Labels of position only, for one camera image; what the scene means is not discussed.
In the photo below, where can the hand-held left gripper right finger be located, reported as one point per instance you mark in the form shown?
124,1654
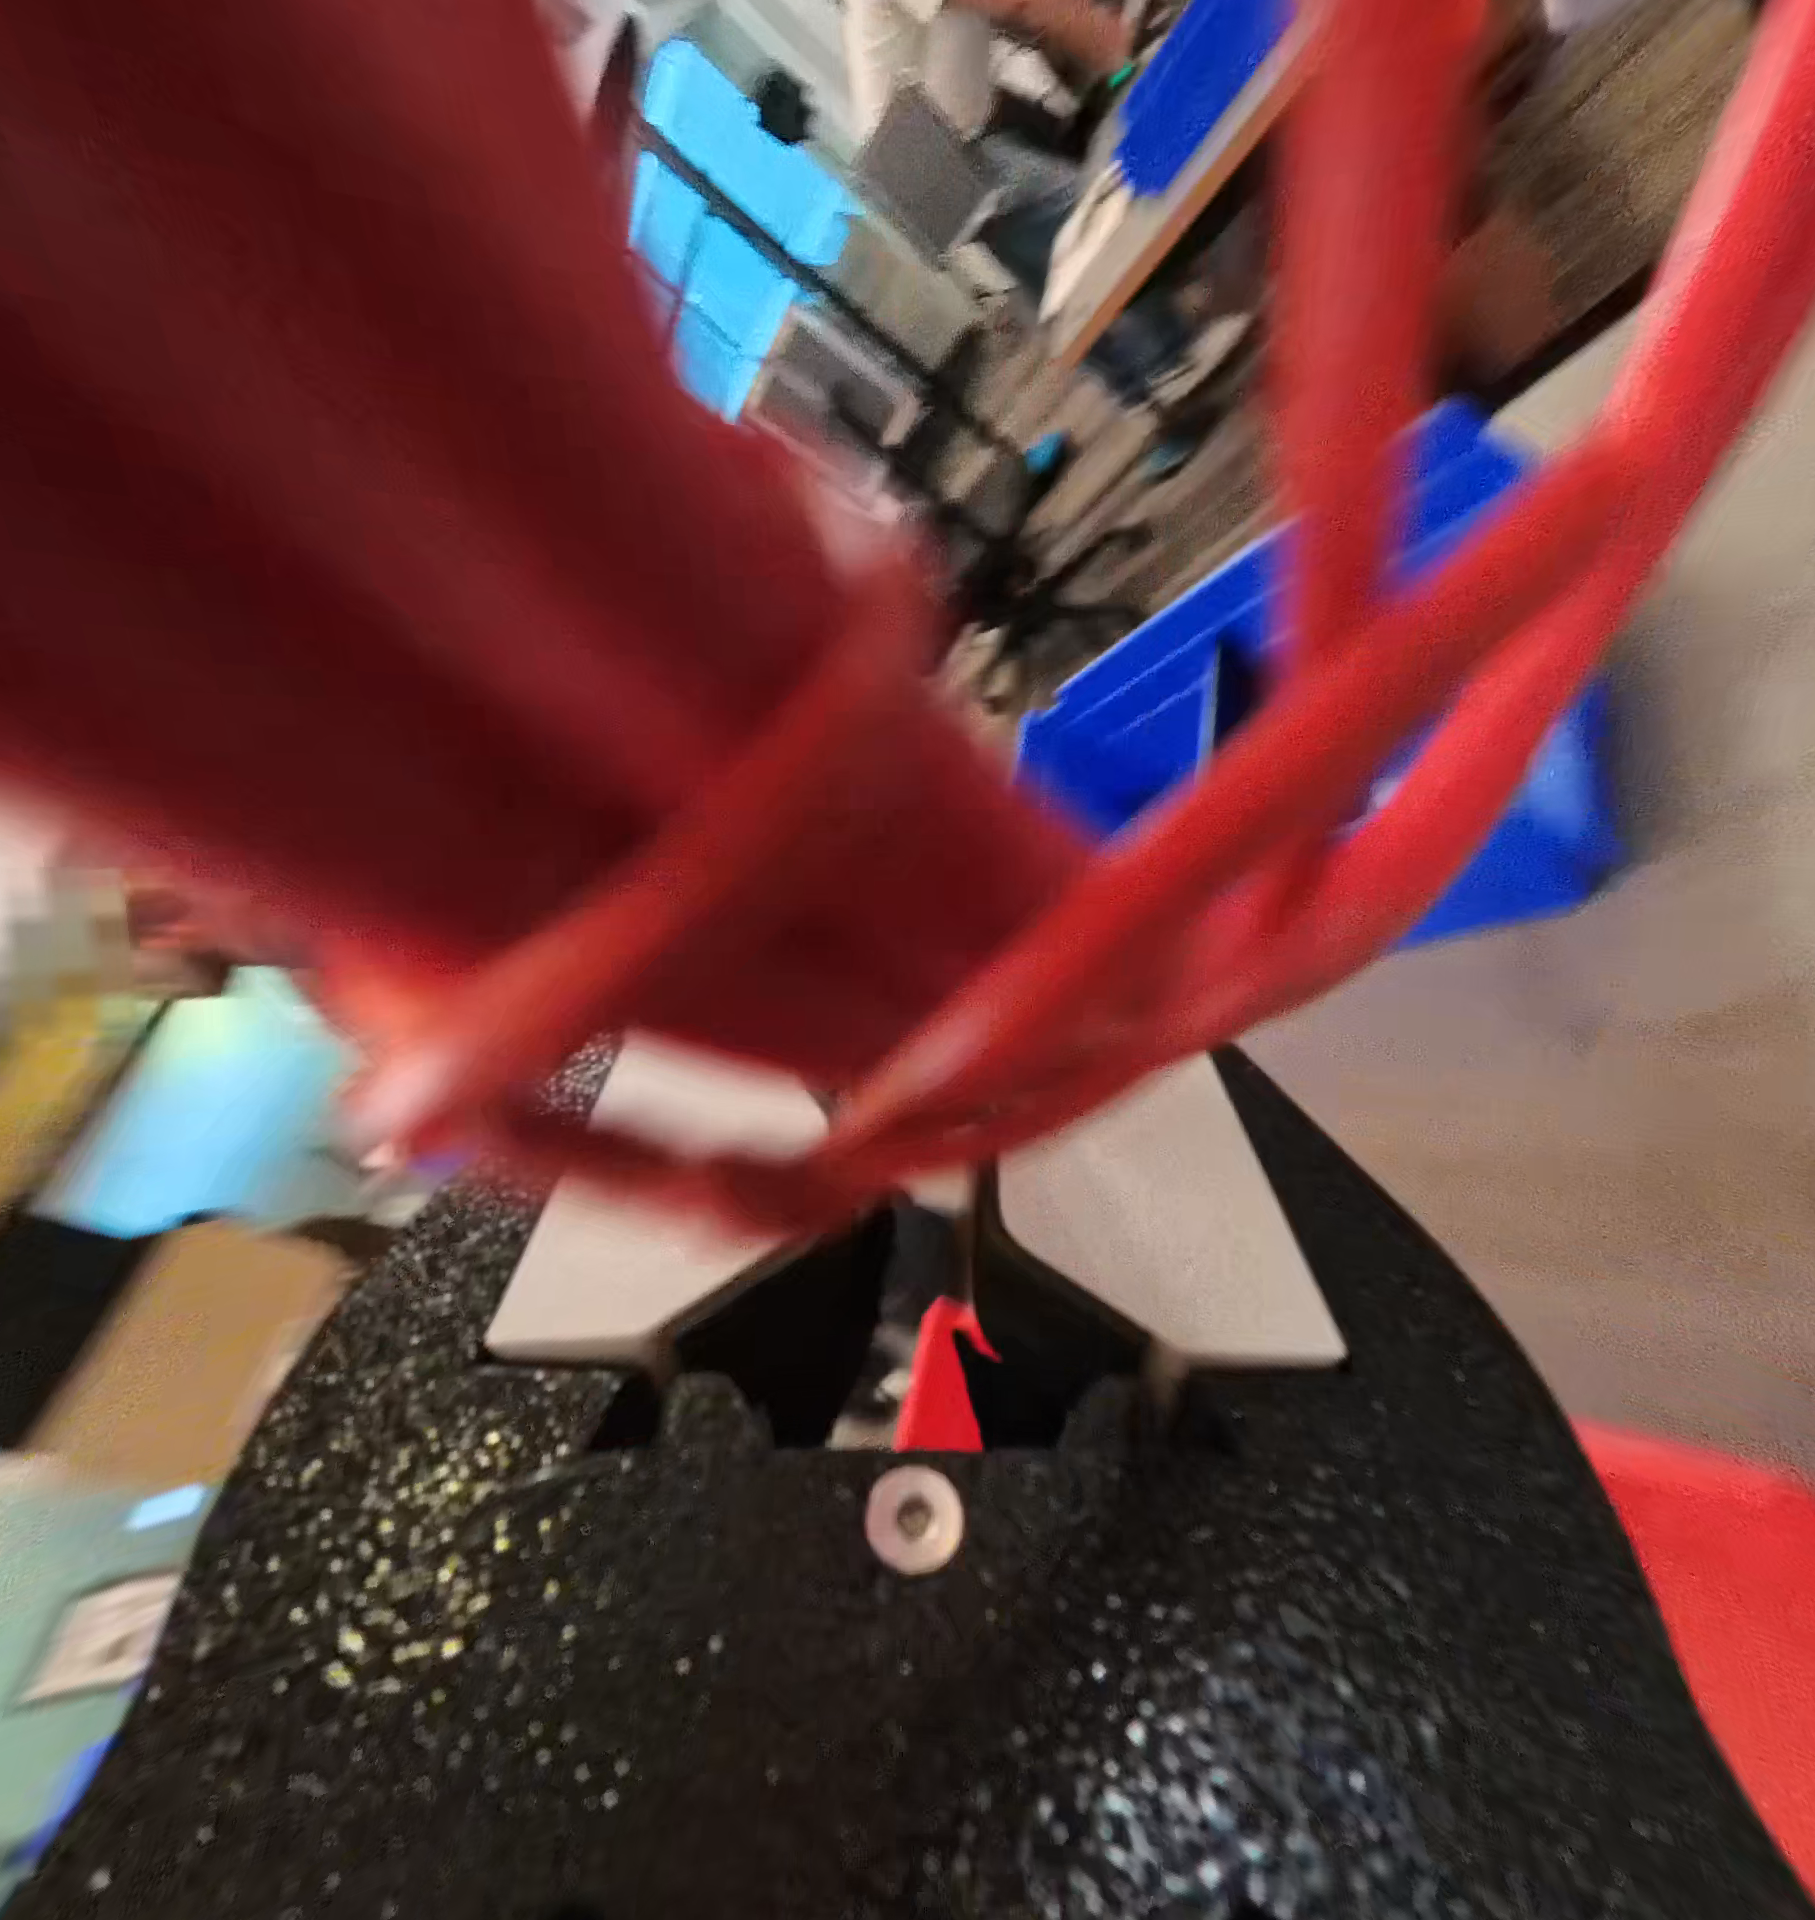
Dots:
1177,1230

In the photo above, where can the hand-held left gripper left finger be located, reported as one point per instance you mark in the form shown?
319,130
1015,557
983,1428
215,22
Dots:
592,1261

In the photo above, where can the blue plastic bin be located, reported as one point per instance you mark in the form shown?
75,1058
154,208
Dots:
1147,721

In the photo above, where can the brown cardboard box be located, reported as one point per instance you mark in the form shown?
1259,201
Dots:
172,1335

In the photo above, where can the dark red cloth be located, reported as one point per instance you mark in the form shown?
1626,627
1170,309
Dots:
338,450

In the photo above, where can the window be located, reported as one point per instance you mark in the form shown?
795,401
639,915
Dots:
728,256

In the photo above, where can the blue board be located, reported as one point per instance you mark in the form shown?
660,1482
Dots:
1193,90

